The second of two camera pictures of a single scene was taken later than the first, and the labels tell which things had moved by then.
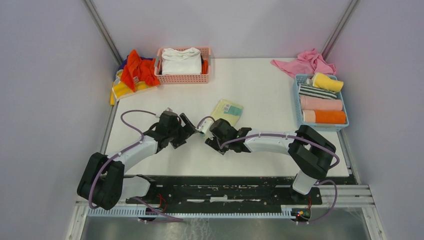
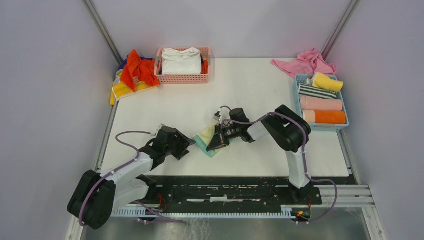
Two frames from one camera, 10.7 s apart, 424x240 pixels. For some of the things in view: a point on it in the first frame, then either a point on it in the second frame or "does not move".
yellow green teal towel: x=228 y=110 -> x=203 y=139
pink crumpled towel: x=307 y=62 does not move
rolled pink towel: x=309 y=103 does not move
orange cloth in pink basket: x=205 y=67 does not move
